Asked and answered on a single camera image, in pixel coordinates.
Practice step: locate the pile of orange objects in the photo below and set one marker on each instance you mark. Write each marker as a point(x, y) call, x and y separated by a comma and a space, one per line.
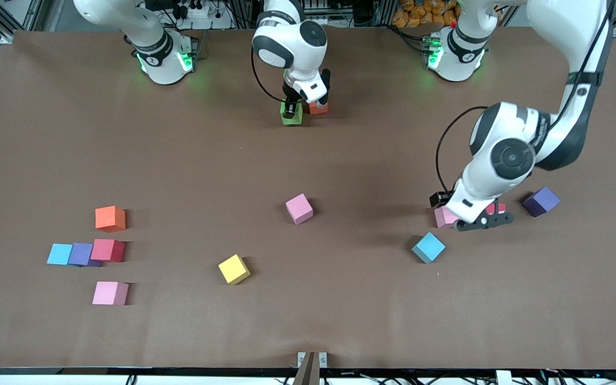
point(415, 13)

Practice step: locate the pink foam block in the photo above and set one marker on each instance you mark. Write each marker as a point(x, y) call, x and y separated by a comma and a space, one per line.
point(109, 292)
point(298, 208)
point(443, 218)

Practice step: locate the orange foam block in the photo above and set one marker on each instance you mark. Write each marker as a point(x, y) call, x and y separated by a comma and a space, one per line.
point(109, 218)
point(318, 109)

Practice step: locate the small white box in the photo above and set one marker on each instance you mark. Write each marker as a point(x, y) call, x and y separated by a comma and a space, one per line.
point(503, 378)

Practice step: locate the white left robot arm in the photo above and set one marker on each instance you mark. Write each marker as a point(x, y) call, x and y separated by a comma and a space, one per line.
point(476, 184)

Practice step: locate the light blue foam block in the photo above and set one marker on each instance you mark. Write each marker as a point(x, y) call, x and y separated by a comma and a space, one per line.
point(428, 246)
point(60, 254)

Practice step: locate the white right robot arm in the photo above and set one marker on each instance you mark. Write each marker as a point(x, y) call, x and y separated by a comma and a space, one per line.
point(300, 64)

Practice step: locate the aluminium equipment rack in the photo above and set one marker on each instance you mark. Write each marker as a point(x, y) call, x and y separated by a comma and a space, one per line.
point(241, 10)

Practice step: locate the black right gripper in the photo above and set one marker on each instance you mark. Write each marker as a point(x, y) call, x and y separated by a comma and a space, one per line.
point(290, 98)

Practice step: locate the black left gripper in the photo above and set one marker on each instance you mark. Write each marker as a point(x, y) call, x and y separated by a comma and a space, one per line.
point(439, 199)

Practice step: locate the red foam block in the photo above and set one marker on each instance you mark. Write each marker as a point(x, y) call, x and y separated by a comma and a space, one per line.
point(106, 249)
point(499, 207)

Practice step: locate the small metal bracket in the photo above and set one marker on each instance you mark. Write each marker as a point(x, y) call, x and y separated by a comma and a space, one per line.
point(301, 359)

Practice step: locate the purple foam block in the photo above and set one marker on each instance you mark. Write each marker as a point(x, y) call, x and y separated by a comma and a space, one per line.
point(81, 253)
point(542, 202)

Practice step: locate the green foam block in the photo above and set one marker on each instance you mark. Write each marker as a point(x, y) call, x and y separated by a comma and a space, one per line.
point(299, 121)

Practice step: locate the yellow foam block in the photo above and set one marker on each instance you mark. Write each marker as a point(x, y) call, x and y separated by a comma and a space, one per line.
point(233, 269)

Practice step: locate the brown table cover sheet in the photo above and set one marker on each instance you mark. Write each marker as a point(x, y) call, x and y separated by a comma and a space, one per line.
point(308, 299)

